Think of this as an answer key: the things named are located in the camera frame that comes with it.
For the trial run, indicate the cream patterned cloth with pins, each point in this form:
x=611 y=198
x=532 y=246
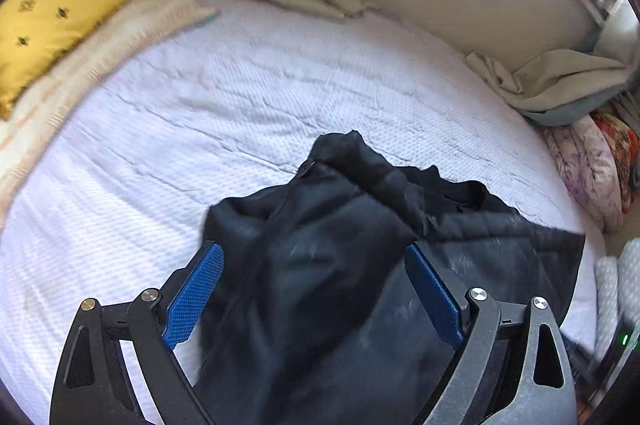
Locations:
x=100 y=65

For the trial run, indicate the white dotted bedsheet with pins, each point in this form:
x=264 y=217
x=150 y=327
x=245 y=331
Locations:
x=250 y=95

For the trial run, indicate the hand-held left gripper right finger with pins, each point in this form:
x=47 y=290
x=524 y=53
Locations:
x=434 y=292

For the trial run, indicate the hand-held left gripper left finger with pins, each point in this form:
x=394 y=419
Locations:
x=197 y=290

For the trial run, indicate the yellow patterned pillow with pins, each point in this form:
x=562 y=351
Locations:
x=45 y=25

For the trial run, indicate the pale purple floral blanket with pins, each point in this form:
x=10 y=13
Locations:
x=585 y=165

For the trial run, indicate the white dotted folded cloth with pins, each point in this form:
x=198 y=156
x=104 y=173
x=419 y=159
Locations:
x=617 y=285

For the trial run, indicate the orange floral cloth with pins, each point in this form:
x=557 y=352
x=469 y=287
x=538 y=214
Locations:
x=620 y=145

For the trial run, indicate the black jacket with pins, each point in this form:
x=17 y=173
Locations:
x=325 y=245

